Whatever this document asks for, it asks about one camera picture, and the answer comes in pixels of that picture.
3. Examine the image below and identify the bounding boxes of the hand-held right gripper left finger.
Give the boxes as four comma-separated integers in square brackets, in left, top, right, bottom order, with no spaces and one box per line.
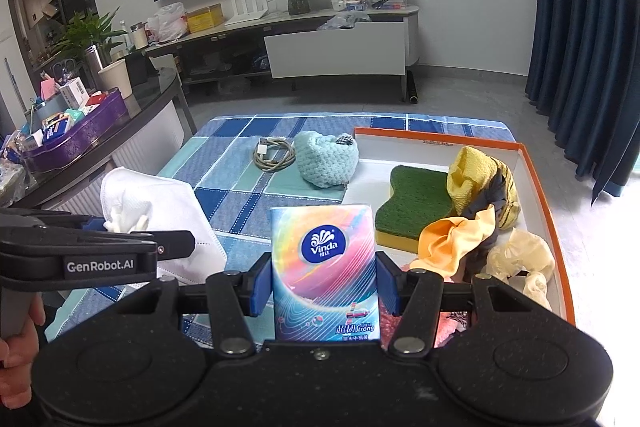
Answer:
[107,253,275,355]

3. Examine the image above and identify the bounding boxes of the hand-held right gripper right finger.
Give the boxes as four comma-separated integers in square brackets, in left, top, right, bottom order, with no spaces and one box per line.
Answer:
[376,252,551,356]

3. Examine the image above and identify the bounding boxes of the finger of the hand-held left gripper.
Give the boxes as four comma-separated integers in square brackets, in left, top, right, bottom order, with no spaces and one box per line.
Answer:
[30,212,109,234]
[106,230,196,264]

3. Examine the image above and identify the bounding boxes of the white face mask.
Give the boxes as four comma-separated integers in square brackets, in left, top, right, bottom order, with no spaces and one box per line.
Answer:
[100,167,228,285]

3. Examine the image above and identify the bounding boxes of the colourful tissue pack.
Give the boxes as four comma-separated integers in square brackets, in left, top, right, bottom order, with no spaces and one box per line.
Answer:
[270,204,382,343]

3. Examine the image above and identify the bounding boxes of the orange yellow scrunchie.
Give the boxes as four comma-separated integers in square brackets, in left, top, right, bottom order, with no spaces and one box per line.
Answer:
[410,205,497,278]

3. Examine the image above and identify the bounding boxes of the pink fluffy headband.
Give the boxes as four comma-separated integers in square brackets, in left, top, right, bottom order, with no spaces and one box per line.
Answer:
[377,264,473,348]

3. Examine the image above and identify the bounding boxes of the dark grey scrunchie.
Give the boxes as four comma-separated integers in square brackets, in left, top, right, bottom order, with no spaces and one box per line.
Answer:
[455,167,506,283]

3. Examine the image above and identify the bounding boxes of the white box with orange rim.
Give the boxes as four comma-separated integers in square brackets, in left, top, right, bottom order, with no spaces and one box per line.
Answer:
[345,127,577,343]

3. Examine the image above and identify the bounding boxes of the cream scrunchie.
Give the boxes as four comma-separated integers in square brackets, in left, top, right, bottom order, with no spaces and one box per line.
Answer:
[486,228,556,303]

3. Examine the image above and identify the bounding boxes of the person's left hand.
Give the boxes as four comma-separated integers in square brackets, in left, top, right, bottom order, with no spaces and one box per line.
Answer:
[0,296,46,396]

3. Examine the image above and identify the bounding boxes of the green yellow sponge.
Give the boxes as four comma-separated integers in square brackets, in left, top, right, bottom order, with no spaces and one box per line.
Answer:
[375,164,453,253]

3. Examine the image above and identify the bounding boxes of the purple tray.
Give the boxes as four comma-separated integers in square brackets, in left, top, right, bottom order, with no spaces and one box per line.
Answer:
[22,88,130,172]

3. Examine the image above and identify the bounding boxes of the blue checked blanket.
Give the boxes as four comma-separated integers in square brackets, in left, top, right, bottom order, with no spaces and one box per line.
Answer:
[45,114,516,348]

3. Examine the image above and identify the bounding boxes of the red small box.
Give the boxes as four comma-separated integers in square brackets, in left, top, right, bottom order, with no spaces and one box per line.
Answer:
[80,92,108,112]

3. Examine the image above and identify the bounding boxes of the white printed small box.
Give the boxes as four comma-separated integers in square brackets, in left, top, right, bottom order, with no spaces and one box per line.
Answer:
[59,77,91,110]

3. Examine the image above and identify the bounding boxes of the yellow striped cloth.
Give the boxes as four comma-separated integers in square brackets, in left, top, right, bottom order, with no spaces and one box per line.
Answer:
[446,146,521,230]

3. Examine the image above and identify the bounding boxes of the teal knitted headband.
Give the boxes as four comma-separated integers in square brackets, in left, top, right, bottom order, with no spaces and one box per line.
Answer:
[292,130,359,190]

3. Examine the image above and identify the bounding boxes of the black top coffee table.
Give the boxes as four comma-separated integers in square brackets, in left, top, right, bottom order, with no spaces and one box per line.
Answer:
[0,67,198,218]

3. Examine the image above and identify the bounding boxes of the white plant pot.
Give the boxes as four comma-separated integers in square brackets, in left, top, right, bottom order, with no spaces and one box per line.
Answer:
[97,59,133,100]

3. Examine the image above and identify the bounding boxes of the steel tumbler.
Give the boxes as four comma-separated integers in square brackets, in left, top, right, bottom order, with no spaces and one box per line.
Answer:
[82,44,113,90]

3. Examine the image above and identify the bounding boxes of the black tablet stand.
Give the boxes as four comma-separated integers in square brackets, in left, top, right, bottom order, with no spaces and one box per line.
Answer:
[125,54,153,88]

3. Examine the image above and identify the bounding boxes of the glass jar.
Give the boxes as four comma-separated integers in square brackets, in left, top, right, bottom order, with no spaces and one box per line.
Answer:
[129,22,148,52]

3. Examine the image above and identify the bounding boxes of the green leafy houseplant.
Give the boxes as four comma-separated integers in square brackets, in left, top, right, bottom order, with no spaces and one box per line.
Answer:
[50,7,128,62]

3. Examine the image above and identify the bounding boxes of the white plastic bag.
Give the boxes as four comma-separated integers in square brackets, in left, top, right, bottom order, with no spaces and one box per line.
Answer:
[145,3,190,44]

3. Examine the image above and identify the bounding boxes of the yellow cardboard box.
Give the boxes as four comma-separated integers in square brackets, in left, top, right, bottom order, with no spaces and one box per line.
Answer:
[186,4,224,34]

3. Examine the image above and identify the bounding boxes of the white TV cabinet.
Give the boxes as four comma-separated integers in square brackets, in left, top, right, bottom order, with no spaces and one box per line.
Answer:
[145,4,421,100]

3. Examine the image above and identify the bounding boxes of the white router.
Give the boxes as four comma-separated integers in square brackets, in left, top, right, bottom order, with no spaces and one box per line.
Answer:
[225,0,283,26]

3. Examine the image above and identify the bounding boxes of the clear plastic bag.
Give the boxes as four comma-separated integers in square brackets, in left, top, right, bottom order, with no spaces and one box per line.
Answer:
[320,11,371,31]

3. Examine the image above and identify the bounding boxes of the dark blue curtain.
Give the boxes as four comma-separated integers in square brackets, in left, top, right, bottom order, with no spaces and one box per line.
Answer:
[525,0,640,205]

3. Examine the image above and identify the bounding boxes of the grey charging cable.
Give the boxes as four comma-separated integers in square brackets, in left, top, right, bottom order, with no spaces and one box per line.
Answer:
[252,137,297,171]

